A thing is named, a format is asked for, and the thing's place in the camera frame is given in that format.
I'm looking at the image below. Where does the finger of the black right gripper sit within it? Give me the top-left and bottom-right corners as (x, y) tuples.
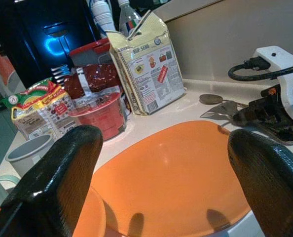
(232, 107), (285, 125)
(256, 122), (293, 146)

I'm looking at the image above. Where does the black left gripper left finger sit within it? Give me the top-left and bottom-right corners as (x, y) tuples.
(0, 125), (104, 237)

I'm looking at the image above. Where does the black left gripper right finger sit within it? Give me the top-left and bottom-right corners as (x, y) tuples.
(227, 129), (293, 237)

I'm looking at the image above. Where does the grey cup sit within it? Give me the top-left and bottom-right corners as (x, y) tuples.
(5, 134), (55, 177)

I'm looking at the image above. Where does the orange plate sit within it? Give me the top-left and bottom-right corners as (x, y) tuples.
(72, 186), (120, 237)
(91, 120), (252, 237)

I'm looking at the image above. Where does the green and red food packet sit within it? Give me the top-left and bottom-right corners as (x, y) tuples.
(0, 78), (54, 140)

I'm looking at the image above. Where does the white and red food packet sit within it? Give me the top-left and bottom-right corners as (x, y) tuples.
(37, 83), (76, 132)

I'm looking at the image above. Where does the red instant noodle cup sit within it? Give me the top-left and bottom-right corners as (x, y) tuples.
(69, 92), (127, 141)

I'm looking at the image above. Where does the cream printed coffee bag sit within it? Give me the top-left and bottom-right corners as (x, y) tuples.
(107, 9), (186, 117)

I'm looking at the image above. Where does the dark red snack packet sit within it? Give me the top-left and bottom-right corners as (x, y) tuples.
(64, 63), (122, 99)

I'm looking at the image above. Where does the grey container with red lid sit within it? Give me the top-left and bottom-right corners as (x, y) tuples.
(69, 38), (112, 67)

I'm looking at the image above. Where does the black coffee machine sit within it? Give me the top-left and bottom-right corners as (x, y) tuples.
(0, 0), (105, 87)

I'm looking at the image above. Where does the clear plastic bottle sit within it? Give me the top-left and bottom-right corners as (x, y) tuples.
(118, 0), (142, 37)

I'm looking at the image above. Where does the black camera cable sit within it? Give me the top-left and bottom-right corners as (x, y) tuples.
(227, 57), (293, 81)

